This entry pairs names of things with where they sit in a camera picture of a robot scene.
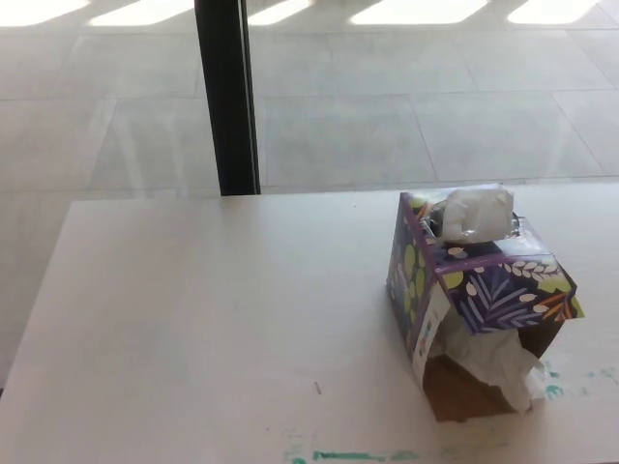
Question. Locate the crumpled white tissue wad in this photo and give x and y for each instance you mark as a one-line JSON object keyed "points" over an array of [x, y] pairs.
{"points": [[498, 362]]}

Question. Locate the black window frame post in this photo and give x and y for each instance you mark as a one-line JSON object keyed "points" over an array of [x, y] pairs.
{"points": [[225, 96]]}

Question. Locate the purple floral tissue box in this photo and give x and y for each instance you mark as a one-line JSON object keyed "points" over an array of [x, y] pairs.
{"points": [[493, 290]]}

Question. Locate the white tissue sheet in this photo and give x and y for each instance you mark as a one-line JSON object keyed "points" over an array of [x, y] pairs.
{"points": [[476, 212]]}

